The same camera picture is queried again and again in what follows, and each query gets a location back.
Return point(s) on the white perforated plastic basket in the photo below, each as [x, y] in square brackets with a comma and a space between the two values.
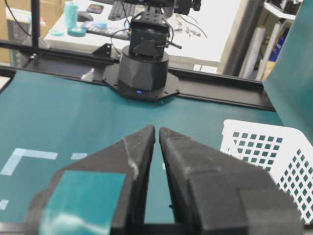
[284, 152]

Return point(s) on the small teal tape roll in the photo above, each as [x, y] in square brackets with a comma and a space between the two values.
[56, 33]

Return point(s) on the flat teal tape roll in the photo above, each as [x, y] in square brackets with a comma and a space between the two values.
[76, 32]

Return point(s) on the blue tape roll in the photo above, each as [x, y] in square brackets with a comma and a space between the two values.
[102, 25]

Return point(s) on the black aluminium table rail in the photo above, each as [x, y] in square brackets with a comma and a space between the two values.
[192, 84]

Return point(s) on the black vertical pole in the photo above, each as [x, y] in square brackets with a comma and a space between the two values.
[35, 22]

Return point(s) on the teal backdrop panel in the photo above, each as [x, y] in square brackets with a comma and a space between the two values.
[290, 83]

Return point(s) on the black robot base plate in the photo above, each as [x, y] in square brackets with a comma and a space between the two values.
[140, 85]

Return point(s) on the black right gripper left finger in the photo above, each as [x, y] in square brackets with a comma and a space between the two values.
[103, 193]

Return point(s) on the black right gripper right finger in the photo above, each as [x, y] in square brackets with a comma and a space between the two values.
[213, 193]

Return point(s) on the white side desk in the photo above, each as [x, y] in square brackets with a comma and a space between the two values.
[186, 31]

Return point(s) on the black keyboard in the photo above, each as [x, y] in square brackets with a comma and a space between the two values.
[121, 10]

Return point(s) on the black computer mouse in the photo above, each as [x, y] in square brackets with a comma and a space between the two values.
[84, 16]

